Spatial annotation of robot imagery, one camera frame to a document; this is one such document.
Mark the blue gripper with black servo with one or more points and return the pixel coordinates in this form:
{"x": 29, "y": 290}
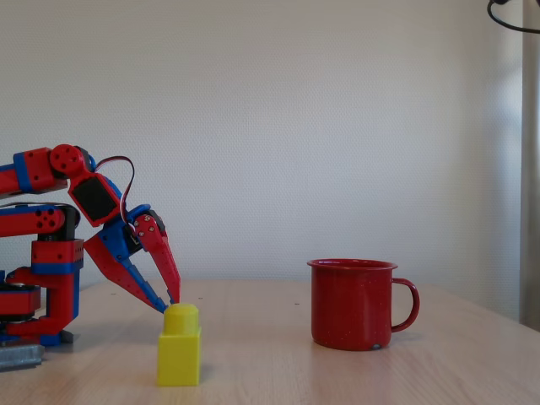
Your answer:
{"x": 119, "y": 240}

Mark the yellow toy building block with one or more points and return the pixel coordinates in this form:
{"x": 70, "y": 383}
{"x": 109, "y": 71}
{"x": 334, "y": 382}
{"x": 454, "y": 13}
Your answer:
{"x": 179, "y": 350}

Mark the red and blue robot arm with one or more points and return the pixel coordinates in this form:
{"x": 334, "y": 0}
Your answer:
{"x": 40, "y": 171}

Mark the grey metal table clamp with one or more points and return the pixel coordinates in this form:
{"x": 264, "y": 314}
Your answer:
{"x": 19, "y": 358}

